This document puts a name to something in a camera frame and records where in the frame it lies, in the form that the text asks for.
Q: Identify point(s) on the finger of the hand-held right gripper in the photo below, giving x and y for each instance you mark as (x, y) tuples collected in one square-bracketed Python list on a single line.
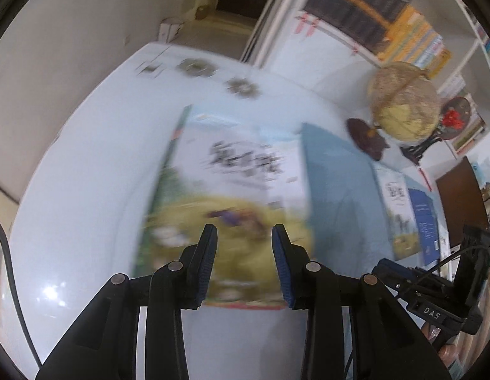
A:
[(393, 269)]

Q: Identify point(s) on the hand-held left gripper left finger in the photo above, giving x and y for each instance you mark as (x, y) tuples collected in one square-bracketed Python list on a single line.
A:
[(205, 261)]

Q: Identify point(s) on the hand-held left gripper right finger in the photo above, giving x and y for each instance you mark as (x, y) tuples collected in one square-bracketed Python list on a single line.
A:
[(282, 269)]

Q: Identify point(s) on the dark blue book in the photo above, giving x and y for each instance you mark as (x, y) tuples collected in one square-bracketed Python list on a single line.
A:
[(425, 221)]

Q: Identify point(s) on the white book yellow field cover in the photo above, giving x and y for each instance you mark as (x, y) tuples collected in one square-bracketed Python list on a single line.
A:
[(245, 166)]

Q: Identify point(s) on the row of yellow orange books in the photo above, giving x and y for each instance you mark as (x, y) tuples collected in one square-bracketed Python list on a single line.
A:
[(419, 39)]

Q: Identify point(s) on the person's right hand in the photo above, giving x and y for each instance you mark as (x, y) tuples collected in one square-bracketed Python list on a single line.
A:
[(452, 354)]

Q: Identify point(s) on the light blue textured mat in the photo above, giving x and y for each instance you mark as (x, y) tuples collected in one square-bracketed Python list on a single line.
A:
[(340, 190)]

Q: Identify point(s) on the brown wooden board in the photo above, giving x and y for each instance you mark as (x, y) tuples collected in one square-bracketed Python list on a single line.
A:
[(462, 198)]

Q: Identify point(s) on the red flower ornament on stand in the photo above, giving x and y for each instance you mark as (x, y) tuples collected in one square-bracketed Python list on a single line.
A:
[(452, 118)]

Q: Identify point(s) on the yellow globe on wooden base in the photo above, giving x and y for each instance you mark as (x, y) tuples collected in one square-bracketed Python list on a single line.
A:
[(403, 107)]

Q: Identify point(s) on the white bookshelf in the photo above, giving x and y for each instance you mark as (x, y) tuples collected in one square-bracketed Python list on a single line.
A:
[(308, 59)]

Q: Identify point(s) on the white cardboard box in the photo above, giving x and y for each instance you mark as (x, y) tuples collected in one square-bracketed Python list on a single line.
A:
[(171, 29)]

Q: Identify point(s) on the small brown box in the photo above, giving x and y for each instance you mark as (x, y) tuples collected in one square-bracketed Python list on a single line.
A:
[(202, 12)]

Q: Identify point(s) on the row of black volumes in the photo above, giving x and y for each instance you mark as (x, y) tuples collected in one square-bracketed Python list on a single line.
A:
[(355, 4)]

